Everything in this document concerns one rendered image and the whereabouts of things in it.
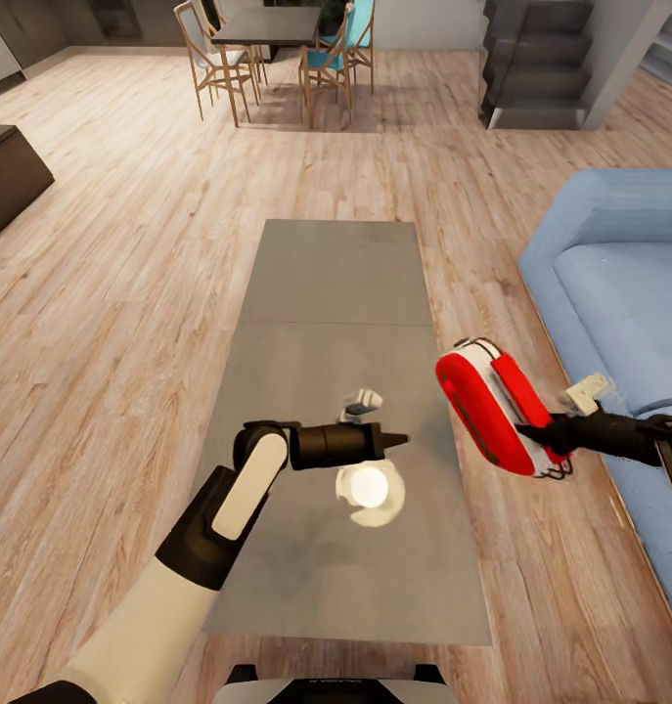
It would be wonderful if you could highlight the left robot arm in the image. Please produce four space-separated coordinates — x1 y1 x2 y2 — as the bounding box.
8 389 409 704

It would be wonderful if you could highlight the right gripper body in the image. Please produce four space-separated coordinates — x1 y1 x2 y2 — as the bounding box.
545 400 621 457

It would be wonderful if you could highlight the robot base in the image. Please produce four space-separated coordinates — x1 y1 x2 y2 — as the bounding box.
211 664 460 704

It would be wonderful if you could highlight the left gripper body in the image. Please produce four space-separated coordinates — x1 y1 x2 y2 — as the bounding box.
321 421 385 468

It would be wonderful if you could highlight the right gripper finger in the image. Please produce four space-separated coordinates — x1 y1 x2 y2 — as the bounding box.
515 424 551 447

